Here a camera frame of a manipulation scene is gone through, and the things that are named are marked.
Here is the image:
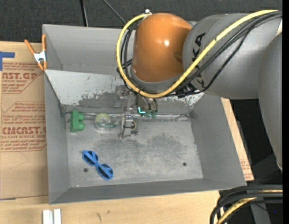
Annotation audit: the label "clear tape dispenser green tape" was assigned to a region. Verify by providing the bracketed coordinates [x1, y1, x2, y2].
[94, 112, 118, 131]

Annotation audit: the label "blue sunglasses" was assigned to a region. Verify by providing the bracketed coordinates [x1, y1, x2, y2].
[81, 149, 114, 181]

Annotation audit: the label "brown cardboard board red print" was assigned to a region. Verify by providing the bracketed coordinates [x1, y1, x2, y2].
[0, 40, 255, 201]

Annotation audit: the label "black cylinder on white bracket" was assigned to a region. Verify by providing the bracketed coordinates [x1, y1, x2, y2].
[175, 84, 197, 99]

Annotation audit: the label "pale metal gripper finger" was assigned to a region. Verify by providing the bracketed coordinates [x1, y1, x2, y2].
[115, 86, 131, 109]
[118, 112, 136, 140]

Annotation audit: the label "green toy block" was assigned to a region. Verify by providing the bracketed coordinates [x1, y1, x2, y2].
[70, 110, 86, 133]

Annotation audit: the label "grey metal bin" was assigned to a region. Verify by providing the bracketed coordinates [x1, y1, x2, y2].
[42, 24, 248, 205]

